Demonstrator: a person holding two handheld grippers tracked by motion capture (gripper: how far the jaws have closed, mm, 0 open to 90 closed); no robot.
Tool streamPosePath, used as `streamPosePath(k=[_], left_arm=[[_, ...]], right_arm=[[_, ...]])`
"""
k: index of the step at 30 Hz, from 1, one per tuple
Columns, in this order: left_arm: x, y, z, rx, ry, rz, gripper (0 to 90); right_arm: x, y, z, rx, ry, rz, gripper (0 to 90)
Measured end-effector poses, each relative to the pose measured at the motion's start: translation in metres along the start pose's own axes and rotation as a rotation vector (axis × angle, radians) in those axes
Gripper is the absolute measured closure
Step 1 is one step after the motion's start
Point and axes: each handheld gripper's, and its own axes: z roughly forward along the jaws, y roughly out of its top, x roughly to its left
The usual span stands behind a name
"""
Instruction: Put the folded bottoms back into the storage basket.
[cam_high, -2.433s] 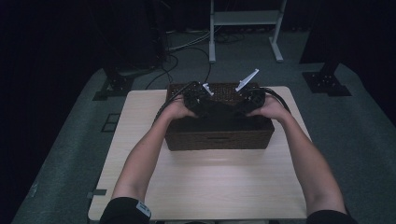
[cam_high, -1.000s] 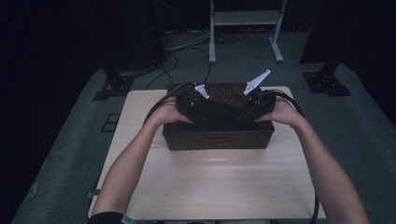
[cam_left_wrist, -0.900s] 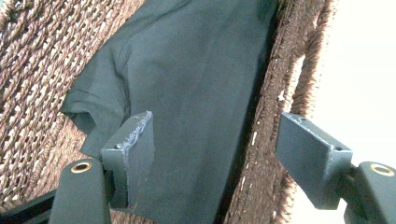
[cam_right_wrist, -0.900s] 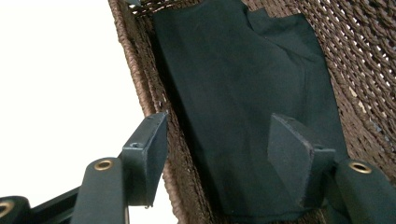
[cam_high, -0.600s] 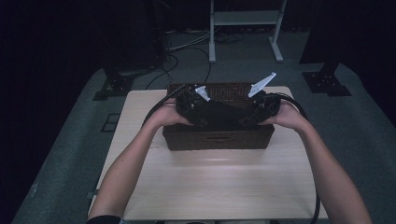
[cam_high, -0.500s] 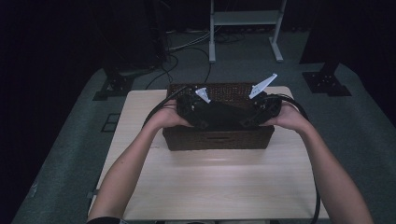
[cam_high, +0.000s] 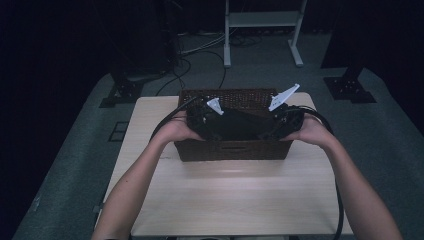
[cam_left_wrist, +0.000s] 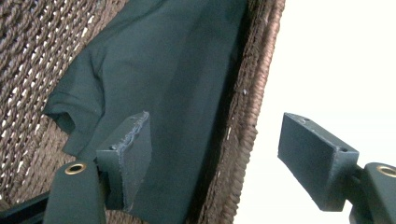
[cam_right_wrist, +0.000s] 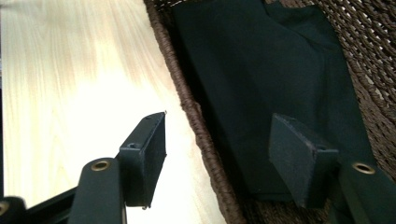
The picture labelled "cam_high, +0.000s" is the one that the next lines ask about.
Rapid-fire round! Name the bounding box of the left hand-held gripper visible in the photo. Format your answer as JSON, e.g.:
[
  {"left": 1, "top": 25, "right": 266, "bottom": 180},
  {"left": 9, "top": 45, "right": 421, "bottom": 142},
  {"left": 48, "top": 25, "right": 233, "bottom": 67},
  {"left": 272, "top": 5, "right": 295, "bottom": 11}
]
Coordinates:
[{"left": 185, "top": 95, "right": 226, "bottom": 142}]

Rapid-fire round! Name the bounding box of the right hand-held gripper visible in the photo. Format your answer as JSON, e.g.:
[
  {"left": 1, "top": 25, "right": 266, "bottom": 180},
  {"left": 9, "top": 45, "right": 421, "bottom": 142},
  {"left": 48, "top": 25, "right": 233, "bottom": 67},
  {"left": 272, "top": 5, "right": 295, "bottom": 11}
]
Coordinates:
[{"left": 259, "top": 83, "right": 306, "bottom": 142}]

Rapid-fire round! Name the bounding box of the black cloth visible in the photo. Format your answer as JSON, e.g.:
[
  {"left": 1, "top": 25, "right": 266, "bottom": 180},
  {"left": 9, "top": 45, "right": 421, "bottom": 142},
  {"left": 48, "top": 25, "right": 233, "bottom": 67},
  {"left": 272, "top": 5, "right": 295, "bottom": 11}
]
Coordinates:
[{"left": 199, "top": 107, "right": 279, "bottom": 142}]

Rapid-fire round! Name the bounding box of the brown woven basket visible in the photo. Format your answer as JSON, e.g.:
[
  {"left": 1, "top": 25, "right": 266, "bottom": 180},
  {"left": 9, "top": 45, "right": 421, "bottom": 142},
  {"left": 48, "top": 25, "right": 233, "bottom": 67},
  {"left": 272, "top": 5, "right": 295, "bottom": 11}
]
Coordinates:
[{"left": 174, "top": 87, "right": 295, "bottom": 163}]

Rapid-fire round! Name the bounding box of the person's right hand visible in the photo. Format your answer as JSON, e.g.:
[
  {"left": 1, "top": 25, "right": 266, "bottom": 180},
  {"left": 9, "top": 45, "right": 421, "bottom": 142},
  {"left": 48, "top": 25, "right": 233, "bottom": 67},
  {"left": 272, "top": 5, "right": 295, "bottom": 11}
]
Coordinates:
[{"left": 280, "top": 113, "right": 335, "bottom": 148}]

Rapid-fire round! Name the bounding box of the person's left hand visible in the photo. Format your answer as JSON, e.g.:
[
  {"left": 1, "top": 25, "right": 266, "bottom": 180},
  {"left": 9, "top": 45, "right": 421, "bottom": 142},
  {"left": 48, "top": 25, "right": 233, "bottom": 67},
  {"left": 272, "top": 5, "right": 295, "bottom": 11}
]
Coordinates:
[{"left": 154, "top": 110, "right": 205, "bottom": 145}]

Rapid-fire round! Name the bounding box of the black stand base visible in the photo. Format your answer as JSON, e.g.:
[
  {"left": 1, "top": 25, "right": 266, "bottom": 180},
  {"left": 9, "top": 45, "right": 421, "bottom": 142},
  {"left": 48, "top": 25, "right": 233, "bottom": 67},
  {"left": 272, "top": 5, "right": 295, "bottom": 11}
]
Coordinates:
[
  {"left": 99, "top": 68, "right": 145, "bottom": 109},
  {"left": 322, "top": 64, "right": 378, "bottom": 105}
]

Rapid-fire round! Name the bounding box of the white metal stand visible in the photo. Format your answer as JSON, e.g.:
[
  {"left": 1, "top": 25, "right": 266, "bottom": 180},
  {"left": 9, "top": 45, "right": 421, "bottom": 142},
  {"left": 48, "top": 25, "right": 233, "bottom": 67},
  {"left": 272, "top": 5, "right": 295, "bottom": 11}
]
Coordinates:
[{"left": 223, "top": 0, "right": 308, "bottom": 69}]

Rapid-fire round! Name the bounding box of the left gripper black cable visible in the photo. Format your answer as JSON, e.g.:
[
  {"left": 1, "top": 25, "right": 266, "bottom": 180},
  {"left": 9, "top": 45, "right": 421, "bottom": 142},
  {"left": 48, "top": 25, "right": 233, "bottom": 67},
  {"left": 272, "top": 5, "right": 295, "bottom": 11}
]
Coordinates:
[{"left": 149, "top": 95, "right": 203, "bottom": 141}]

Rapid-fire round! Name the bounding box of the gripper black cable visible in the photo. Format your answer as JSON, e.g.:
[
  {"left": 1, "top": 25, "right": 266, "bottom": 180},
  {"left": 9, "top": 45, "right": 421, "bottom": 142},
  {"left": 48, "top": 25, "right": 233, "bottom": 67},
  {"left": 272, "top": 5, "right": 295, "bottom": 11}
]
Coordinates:
[
  {"left": 149, "top": 95, "right": 203, "bottom": 141},
  {"left": 290, "top": 105, "right": 345, "bottom": 240}
]

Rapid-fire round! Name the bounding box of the black floor cable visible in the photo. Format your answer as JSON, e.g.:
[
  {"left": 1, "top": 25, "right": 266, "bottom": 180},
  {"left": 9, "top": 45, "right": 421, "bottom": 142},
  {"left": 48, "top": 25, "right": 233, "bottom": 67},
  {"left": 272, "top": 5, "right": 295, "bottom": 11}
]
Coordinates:
[{"left": 155, "top": 49, "right": 228, "bottom": 98}]

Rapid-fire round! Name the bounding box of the grey floor cable bundle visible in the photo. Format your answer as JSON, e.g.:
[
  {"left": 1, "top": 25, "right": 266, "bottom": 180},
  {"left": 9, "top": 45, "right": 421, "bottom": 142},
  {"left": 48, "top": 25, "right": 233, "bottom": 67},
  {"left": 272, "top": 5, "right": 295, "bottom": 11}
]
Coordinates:
[{"left": 178, "top": 30, "right": 231, "bottom": 57}]

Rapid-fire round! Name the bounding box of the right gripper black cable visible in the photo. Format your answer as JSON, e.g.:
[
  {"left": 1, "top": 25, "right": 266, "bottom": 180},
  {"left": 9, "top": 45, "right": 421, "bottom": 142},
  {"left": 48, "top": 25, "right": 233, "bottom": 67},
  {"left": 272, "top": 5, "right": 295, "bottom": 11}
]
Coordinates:
[{"left": 290, "top": 105, "right": 345, "bottom": 240}]

